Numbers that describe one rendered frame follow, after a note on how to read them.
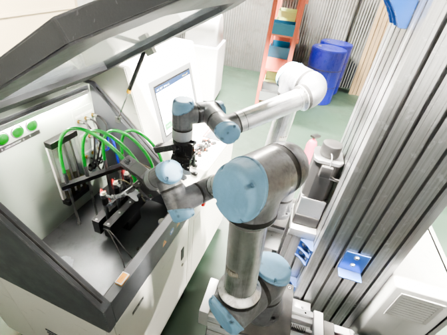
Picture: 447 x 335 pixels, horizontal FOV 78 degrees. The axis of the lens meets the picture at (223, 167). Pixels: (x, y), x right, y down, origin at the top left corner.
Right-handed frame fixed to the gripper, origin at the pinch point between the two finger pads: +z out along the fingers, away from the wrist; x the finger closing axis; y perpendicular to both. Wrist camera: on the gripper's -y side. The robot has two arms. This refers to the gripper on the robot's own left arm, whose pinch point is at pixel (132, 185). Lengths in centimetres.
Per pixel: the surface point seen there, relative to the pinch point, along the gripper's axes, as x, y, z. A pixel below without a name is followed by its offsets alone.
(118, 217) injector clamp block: -6.8, 8.4, 23.9
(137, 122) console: 30.0, -20.3, 18.8
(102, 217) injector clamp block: -11.0, 3.8, 27.0
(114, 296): -31.9, 25.9, 3.7
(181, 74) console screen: 77, -28, 25
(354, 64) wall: 587, 129, 157
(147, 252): -11.5, 25.8, 10.2
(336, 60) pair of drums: 451, 80, 120
